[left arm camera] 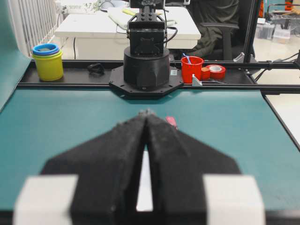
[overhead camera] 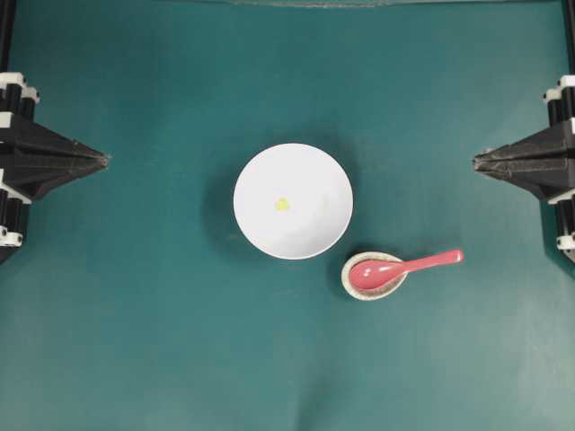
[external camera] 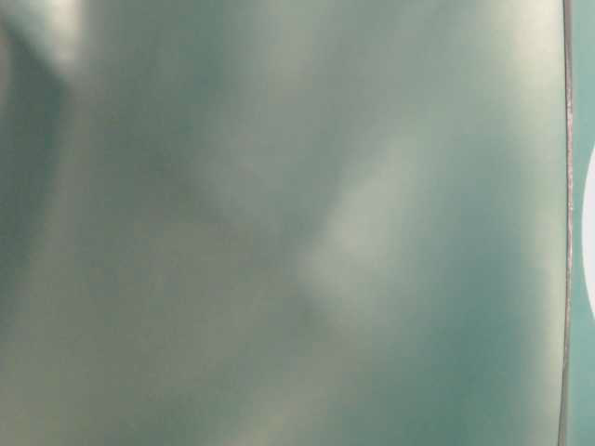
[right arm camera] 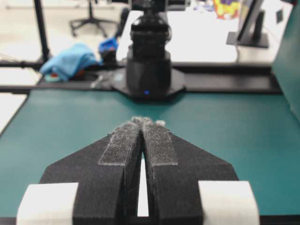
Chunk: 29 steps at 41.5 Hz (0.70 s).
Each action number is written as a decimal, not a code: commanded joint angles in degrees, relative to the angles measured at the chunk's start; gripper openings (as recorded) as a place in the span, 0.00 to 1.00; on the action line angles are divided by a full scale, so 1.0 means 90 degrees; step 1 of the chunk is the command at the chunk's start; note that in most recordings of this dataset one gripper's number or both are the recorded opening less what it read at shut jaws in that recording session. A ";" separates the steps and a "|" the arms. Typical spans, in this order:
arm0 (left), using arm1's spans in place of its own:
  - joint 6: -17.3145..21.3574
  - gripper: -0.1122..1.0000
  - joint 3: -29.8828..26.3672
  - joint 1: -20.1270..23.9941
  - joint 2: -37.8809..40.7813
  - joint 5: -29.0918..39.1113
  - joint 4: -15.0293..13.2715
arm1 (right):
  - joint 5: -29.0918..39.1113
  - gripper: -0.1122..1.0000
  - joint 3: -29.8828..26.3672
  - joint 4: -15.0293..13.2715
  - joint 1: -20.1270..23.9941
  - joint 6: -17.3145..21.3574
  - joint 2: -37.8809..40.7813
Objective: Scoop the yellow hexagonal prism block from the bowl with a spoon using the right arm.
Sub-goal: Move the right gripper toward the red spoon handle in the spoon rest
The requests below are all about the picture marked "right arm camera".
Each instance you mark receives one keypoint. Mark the black office chair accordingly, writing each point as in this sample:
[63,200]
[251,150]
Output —
[78,23]

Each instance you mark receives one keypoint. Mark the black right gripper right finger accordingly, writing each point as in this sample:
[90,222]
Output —
[190,186]

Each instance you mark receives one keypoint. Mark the black frame post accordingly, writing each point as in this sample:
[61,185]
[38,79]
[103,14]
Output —
[42,31]

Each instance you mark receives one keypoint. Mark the colourful bag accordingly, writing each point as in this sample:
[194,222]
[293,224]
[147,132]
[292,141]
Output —
[227,9]

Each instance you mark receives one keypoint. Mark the blue cloth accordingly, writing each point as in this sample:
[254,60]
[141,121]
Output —
[68,63]

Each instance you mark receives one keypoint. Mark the black computer monitor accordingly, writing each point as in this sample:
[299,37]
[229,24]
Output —
[249,32]

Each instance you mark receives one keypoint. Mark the blue and black small object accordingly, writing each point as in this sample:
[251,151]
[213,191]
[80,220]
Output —
[107,50]

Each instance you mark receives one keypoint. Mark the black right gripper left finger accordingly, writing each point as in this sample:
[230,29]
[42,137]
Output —
[97,185]

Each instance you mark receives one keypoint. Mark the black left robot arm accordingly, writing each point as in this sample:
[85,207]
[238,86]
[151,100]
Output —
[148,73]

